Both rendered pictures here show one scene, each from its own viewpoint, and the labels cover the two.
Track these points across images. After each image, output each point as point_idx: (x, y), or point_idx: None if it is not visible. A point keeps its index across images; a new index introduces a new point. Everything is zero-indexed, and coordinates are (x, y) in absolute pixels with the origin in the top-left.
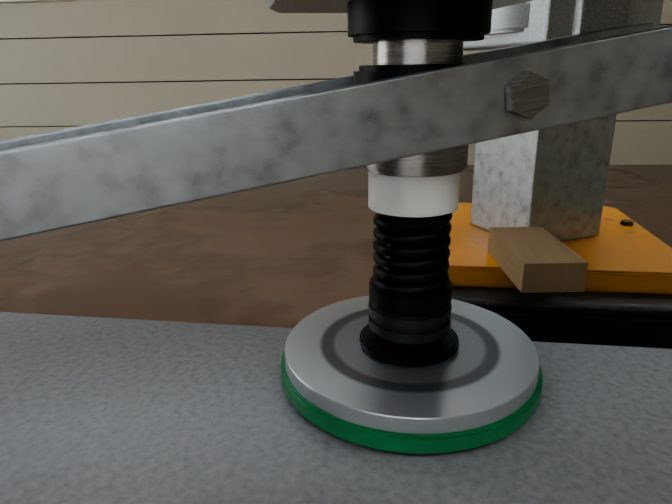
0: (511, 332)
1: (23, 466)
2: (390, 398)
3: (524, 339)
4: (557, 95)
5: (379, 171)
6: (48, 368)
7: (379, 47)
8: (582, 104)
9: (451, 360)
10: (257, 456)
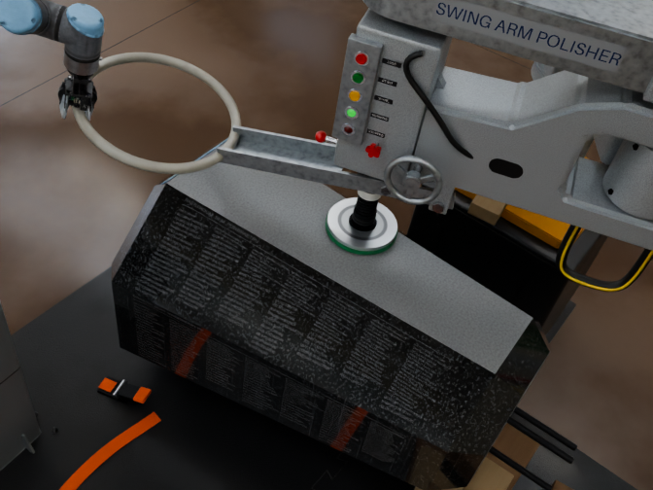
0: (392, 232)
1: (263, 210)
2: (342, 234)
3: (392, 236)
4: None
5: None
6: (273, 181)
7: None
8: None
9: (366, 232)
10: (310, 231)
